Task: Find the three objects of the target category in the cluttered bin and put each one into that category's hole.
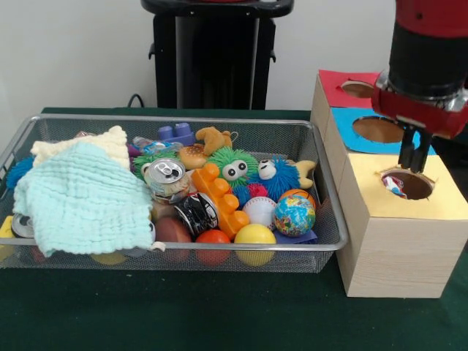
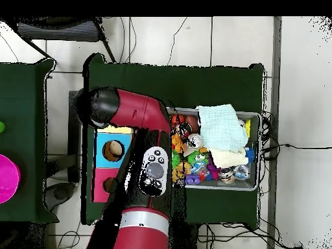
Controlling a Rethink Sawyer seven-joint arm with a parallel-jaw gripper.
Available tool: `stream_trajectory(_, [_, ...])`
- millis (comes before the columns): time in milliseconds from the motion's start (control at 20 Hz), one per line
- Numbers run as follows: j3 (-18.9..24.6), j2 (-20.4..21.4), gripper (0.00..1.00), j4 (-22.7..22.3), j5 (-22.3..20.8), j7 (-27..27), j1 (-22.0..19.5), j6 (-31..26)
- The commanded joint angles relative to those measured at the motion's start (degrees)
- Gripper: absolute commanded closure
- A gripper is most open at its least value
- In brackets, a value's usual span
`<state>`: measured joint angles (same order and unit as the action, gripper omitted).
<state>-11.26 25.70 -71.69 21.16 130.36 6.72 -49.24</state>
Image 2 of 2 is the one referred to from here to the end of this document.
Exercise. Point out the green spiky ball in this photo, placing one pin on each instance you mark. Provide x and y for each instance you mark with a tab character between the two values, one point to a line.
176	158

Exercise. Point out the mint green waffle cloth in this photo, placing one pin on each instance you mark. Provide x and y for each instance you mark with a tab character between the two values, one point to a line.
223	127

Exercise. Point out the cream waffle cloth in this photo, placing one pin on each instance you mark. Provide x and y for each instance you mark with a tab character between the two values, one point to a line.
228	157

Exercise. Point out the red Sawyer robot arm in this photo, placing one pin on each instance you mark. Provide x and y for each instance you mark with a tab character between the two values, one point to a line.
140	111

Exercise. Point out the wooden box with three holes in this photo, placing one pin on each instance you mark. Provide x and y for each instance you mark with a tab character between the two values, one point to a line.
99	155

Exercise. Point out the orange plastic brick block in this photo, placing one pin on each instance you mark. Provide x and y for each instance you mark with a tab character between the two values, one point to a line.
177	144

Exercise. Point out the crushed black drink can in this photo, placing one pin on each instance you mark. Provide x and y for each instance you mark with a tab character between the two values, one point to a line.
184	130

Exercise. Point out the orange ball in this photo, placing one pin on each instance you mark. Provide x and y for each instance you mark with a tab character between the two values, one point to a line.
178	119

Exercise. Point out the brown football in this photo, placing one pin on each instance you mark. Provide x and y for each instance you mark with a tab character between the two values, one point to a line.
192	124

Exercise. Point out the green spiky toy with eyes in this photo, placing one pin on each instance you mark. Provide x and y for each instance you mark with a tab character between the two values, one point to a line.
198	158

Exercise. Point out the black upright panel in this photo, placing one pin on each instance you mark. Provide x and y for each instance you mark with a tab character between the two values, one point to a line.
74	160

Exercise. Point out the dark grey oval base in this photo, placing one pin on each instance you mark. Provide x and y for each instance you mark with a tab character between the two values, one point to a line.
61	193

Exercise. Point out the dark green side tablecloth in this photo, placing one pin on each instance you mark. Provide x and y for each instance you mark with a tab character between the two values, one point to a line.
23	103

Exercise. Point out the black mesh chair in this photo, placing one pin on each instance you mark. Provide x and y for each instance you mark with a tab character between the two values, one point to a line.
59	31

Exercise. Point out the pink round disc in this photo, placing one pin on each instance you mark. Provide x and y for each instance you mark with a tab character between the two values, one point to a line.
7	179

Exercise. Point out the small green object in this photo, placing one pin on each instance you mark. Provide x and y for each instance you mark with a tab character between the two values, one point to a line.
1	127

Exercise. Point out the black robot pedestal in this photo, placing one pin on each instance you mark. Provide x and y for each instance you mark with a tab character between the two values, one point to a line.
193	236

